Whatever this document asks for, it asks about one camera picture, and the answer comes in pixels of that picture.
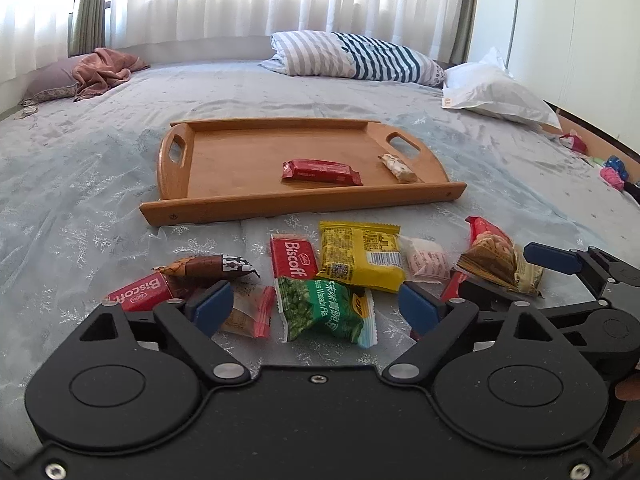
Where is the gold black snack packet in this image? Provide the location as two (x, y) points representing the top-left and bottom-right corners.
(514, 245), (544, 296)

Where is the green wasabi peas packet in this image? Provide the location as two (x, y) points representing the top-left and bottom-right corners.
(276, 276), (378, 349)

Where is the red gold nut packet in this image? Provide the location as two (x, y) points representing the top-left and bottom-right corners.
(457, 216), (516, 287)

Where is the left red Biscoff packet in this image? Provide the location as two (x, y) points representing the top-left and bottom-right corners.
(106, 273), (174, 312)

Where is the brown black-white snack packet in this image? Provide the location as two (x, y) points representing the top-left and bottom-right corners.
(153, 254), (259, 285)

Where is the clear red-edged cracker packet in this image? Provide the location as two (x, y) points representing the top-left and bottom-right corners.
(221, 283), (276, 339)

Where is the pink white candy packet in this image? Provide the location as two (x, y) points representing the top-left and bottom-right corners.
(399, 236), (450, 284)

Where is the pink knitted item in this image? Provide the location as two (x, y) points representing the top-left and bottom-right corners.
(599, 167), (625, 191)

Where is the yellow snack packet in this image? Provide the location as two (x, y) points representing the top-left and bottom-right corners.
(317, 221), (406, 292)

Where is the blue toy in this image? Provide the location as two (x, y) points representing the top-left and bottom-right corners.
(604, 155), (629, 181)

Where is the red tissue pack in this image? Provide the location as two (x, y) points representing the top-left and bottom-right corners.
(559, 130), (588, 155)

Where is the upright red Biscoff packet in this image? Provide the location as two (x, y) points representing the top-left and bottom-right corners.
(270, 234), (318, 280)

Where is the beige nougat bar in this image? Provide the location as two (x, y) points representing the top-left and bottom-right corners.
(378, 153), (418, 183)

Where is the wooden serving tray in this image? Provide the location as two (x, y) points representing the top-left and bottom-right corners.
(140, 117), (466, 226)

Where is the grey bed sheet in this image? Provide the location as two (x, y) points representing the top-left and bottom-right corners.
(1, 63), (639, 464)

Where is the long red snack bar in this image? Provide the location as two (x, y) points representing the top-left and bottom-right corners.
(282, 158), (362, 186)

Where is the pink crumpled blanket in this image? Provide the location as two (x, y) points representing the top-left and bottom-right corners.
(72, 48), (150, 101)

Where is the mauve pillow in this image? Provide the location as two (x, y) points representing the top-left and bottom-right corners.
(20, 54), (88, 106)

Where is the striped blue white pillow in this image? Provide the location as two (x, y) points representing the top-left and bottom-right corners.
(260, 30), (445, 88)

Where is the white sheer curtain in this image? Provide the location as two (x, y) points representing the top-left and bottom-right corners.
(1, 0), (462, 81)

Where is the olive green drape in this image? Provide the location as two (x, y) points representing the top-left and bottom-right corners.
(68, 0), (106, 56)

